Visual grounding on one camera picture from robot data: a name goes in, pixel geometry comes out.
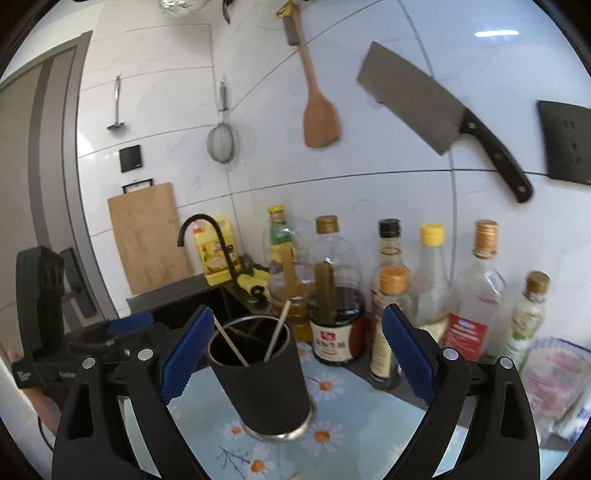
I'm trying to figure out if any black door handle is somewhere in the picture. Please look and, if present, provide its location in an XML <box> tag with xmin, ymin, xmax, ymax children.
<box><xmin>58</xmin><ymin>248</ymin><xmax>98</xmax><ymax>319</ymax></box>

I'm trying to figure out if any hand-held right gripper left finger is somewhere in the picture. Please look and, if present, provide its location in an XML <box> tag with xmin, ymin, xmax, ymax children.
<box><xmin>52</xmin><ymin>305</ymin><xmax>215</xmax><ymax>480</ymax></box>

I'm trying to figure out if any person's left hand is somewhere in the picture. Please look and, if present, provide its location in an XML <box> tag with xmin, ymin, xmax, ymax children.
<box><xmin>4</xmin><ymin>349</ymin><xmax>62</xmax><ymax>437</ymax></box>

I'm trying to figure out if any patterned plastic bag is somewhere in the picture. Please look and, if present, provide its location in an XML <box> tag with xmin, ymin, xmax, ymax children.
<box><xmin>519</xmin><ymin>337</ymin><xmax>591</xmax><ymax>452</ymax></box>

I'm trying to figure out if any green label yellow cap bottle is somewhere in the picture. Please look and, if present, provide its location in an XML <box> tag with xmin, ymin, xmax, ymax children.
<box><xmin>267</xmin><ymin>204</ymin><xmax>296</xmax><ymax>278</ymax></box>

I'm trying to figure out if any wooden cutting board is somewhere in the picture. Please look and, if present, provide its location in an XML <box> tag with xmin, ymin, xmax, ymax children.
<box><xmin>107</xmin><ymin>178</ymin><xmax>192</xmax><ymax>296</ymax></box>

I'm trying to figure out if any black wall switch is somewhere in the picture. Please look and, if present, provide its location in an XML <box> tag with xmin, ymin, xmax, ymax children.
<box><xmin>119</xmin><ymin>143</ymin><xmax>143</xmax><ymax>174</ymax></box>

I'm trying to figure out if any shiny metal utensil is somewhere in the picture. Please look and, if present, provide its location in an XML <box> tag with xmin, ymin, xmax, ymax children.
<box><xmin>159</xmin><ymin>0</ymin><xmax>209</xmax><ymax>19</ymax></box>

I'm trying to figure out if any clear oil jug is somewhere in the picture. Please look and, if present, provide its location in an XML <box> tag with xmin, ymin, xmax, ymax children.
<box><xmin>268</xmin><ymin>217</ymin><xmax>326</xmax><ymax>345</ymax></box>

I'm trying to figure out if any metal hanging utensil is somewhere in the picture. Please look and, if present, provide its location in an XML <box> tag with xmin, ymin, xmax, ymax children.
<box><xmin>107</xmin><ymin>75</ymin><xmax>128</xmax><ymax>132</ymax></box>

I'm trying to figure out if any red label gold cap bottle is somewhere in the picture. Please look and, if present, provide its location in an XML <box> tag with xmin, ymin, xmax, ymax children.
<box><xmin>442</xmin><ymin>220</ymin><xmax>507</xmax><ymax>364</ymax></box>

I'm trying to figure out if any green label gold cap bottle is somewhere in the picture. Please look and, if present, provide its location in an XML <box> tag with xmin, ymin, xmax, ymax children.
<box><xmin>500</xmin><ymin>271</ymin><xmax>551</xmax><ymax>371</ymax></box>

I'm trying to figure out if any wooden chopstick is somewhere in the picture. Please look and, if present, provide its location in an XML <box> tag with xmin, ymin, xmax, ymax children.
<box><xmin>213</xmin><ymin>316</ymin><xmax>251</xmax><ymax>367</ymax></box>
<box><xmin>264</xmin><ymin>299</ymin><xmax>291</xmax><ymax>361</ymax></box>

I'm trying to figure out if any wooden spatula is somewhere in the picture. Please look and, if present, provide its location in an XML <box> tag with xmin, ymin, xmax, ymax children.
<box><xmin>285</xmin><ymin>13</ymin><xmax>342</xmax><ymax>149</ymax></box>

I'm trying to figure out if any floral table mat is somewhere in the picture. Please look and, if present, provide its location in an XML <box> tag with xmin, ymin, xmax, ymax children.
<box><xmin>124</xmin><ymin>340</ymin><xmax>570</xmax><ymax>480</ymax></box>

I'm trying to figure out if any black faucet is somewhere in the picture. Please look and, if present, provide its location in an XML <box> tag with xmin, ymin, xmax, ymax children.
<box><xmin>178</xmin><ymin>214</ymin><xmax>247</xmax><ymax>289</ymax></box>

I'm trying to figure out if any black cap glass bottle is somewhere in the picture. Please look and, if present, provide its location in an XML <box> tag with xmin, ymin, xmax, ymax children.
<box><xmin>376</xmin><ymin>219</ymin><xmax>413</xmax><ymax>278</ymax></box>

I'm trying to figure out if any yellow dish soap bottle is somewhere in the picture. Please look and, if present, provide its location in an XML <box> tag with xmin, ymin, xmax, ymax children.
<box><xmin>196</xmin><ymin>217</ymin><xmax>239</xmax><ymax>287</ymax></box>

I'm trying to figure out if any yellow cap clear bottle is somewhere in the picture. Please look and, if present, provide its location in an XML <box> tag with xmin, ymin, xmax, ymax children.
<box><xmin>411</xmin><ymin>223</ymin><xmax>456</xmax><ymax>343</ymax></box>

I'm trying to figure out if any metal mesh strainer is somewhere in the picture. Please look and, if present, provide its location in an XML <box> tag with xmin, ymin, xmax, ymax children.
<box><xmin>206</xmin><ymin>82</ymin><xmax>241</xmax><ymax>164</ymax></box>

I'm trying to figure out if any grey door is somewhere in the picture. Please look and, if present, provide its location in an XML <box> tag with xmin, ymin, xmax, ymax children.
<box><xmin>0</xmin><ymin>30</ymin><xmax>101</xmax><ymax>334</ymax></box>

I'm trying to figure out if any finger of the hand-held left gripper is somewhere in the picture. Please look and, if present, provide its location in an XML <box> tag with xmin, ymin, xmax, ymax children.
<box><xmin>104</xmin><ymin>310</ymin><xmax>172</xmax><ymax>352</ymax></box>

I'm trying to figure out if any black sink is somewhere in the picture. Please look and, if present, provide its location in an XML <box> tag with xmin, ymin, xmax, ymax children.
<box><xmin>128</xmin><ymin>284</ymin><xmax>232</xmax><ymax>332</ymax></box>

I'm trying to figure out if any small gold cap bottle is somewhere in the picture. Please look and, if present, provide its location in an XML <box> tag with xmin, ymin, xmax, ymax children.
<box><xmin>368</xmin><ymin>265</ymin><xmax>413</xmax><ymax>391</ymax></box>

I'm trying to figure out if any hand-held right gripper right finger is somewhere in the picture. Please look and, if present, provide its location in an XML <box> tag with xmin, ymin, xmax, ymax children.
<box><xmin>381</xmin><ymin>304</ymin><xmax>541</xmax><ymax>480</ymax></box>

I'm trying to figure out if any black utensil holder cup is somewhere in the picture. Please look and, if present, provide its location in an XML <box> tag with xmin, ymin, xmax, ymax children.
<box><xmin>205</xmin><ymin>315</ymin><xmax>317</xmax><ymax>441</ymax></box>

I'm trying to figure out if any clear bottle gold cap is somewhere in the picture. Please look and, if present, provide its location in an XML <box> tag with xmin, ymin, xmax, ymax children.
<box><xmin>307</xmin><ymin>215</ymin><xmax>368</xmax><ymax>367</ymax></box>

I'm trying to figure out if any black wall socket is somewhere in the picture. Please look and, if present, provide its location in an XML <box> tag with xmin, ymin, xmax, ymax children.
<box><xmin>536</xmin><ymin>100</ymin><xmax>591</xmax><ymax>186</ymax></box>

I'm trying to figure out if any steel cleaver black handle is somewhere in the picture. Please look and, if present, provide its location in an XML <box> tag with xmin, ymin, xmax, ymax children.
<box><xmin>356</xmin><ymin>41</ymin><xmax>534</xmax><ymax>204</ymax></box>

